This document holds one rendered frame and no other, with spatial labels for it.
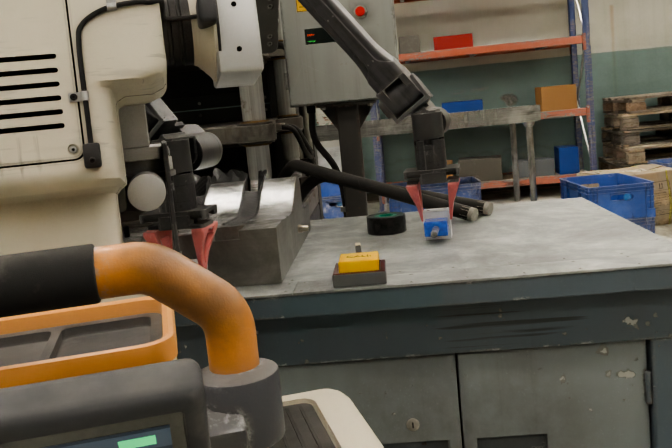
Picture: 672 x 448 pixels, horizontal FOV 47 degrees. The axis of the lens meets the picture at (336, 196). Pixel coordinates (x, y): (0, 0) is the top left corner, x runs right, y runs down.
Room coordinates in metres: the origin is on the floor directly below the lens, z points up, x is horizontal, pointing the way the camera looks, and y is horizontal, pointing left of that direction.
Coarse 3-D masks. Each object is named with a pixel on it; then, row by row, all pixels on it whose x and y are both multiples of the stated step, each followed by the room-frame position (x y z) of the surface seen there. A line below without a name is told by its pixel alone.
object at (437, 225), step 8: (440, 208) 1.44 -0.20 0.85; (448, 208) 1.43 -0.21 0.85; (424, 216) 1.42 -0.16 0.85; (432, 216) 1.42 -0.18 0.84; (440, 216) 1.41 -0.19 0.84; (448, 216) 1.41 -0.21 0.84; (424, 224) 1.38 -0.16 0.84; (432, 224) 1.38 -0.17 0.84; (440, 224) 1.37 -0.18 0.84; (448, 224) 1.40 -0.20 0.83; (424, 232) 1.38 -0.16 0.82; (432, 232) 1.32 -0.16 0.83; (440, 232) 1.37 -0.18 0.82; (448, 232) 1.38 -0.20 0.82
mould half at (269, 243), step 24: (216, 192) 1.48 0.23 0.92; (240, 192) 1.47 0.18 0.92; (264, 192) 1.46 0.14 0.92; (288, 192) 1.45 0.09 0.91; (216, 216) 1.40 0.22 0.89; (264, 216) 1.36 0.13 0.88; (288, 216) 1.33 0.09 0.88; (192, 240) 1.19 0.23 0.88; (240, 240) 1.18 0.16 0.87; (264, 240) 1.18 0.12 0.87; (288, 240) 1.30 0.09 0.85; (216, 264) 1.19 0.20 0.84; (240, 264) 1.18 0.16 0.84; (264, 264) 1.18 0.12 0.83; (288, 264) 1.27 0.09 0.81
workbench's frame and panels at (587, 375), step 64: (256, 320) 1.16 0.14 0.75; (320, 320) 1.15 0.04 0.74; (384, 320) 1.15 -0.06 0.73; (448, 320) 1.14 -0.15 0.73; (512, 320) 1.13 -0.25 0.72; (576, 320) 1.13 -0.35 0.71; (640, 320) 1.12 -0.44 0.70; (320, 384) 1.17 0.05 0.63; (384, 384) 1.16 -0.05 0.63; (448, 384) 1.15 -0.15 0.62; (512, 384) 1.15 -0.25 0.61; (576, 384) 1.14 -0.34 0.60; (640, 384) 1.13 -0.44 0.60
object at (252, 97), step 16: (240, 96) 1.95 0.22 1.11; (256, 96) 1.93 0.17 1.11; (288, 96) 2.61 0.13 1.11; (256, 112) 1.93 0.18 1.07; (288, 112) 2.61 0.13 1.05; (288, 144) 2.61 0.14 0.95; (256, 160) 1.93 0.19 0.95; (288, 160) 2.61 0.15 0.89; (256, 176) 1.93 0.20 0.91; (304, 176) 2.63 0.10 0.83
